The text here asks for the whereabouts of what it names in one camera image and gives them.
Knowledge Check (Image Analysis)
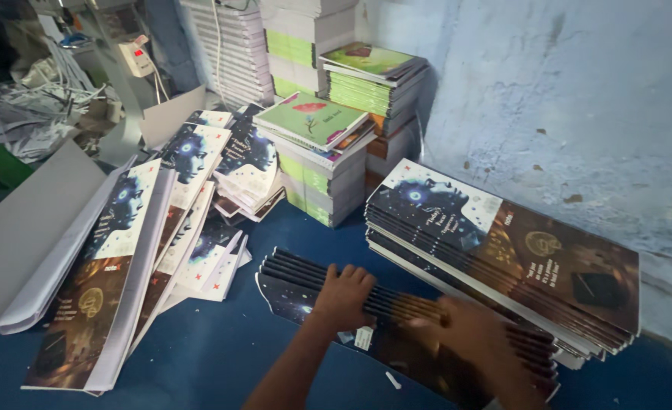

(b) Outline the white cable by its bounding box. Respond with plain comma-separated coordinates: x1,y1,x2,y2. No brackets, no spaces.
210,0,227,99

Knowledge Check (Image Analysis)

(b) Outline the stack of brown notebooks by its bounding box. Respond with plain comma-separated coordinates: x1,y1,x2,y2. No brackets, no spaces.
363,114,423,191

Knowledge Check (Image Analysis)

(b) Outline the small grey cardboard sheet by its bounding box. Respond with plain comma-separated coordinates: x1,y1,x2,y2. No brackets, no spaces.
139,85,207,150

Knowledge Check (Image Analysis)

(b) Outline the person's left hand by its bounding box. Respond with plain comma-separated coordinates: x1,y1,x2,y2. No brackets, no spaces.
311,263,378,333

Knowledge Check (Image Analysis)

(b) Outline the person's right hand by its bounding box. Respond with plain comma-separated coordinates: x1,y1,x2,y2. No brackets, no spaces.
404,296,519,389

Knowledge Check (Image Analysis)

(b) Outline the leaning pile of dark notebooks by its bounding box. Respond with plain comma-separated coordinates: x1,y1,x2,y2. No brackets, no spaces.
21,109,252,397

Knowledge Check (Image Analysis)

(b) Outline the slumped pile of dark notebooks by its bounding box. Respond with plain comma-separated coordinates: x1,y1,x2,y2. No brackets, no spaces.
213,104,287,223

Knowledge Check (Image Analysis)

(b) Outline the white power switch box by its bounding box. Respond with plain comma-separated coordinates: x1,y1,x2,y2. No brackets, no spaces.
118,35,156,79

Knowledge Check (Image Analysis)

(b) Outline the large grey cardboard sheet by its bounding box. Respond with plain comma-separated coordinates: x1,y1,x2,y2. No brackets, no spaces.
0,139,110,332

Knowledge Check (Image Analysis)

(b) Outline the tall stack of white books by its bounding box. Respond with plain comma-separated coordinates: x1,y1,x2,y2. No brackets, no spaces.
259,0,360,101

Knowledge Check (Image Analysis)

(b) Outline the heap of paper scraps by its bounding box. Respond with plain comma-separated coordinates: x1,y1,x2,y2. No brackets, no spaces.
0,40,124,167

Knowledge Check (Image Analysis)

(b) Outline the tall stack of dark notebooks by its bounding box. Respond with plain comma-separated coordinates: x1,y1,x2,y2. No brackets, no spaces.
363,158,642,363

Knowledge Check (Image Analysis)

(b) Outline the stack of green flower notebooks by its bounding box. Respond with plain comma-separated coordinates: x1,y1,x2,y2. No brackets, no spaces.
253,91,378,229

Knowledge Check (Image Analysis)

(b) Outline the blue hanging cloth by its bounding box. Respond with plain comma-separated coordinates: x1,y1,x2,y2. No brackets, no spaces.
142,0,201,93

